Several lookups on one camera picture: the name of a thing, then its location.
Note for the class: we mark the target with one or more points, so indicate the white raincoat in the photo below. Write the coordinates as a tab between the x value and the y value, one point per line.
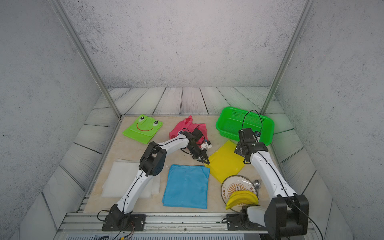
122	175

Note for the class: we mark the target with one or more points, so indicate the frame post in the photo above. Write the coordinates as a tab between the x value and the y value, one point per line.
70	30
308	7

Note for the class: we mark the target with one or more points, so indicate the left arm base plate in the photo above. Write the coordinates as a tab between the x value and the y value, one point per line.
135	222

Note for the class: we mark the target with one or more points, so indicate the metal spoon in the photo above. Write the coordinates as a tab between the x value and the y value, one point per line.
257	184

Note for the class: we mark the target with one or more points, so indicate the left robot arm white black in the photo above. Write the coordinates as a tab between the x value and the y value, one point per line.
151	164

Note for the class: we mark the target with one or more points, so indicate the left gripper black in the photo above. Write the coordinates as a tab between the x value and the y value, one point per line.
202	156

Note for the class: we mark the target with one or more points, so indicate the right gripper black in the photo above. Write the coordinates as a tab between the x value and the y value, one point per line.
239	148

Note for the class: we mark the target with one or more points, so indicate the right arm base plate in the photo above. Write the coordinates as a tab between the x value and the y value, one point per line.
237	222

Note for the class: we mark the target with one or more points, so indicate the pink rabbit raincoat folded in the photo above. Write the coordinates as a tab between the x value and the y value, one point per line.
187	125

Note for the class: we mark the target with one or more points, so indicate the aluminium front rail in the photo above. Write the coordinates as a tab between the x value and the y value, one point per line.
168	226

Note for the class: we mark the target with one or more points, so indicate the green frog raincoat folded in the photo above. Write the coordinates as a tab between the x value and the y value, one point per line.
143	129

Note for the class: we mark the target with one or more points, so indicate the blue raincoat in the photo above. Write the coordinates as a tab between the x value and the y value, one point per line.
187	187

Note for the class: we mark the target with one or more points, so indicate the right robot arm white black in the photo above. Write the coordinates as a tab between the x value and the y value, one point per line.
287	214

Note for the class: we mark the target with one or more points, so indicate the round patterned plate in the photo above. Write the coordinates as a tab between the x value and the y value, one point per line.
233	184

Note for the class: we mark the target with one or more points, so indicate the yellow bananas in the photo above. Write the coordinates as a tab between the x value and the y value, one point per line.
242	198

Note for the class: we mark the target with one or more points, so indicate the yellow raincoat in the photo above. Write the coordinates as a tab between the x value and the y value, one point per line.
224	162

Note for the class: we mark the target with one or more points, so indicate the right frame post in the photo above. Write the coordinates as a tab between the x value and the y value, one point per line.
308	7

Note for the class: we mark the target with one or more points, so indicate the left frame post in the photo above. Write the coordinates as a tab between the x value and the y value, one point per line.
70	30

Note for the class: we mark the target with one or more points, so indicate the green plastic basket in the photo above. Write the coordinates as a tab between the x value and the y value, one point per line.
231	120

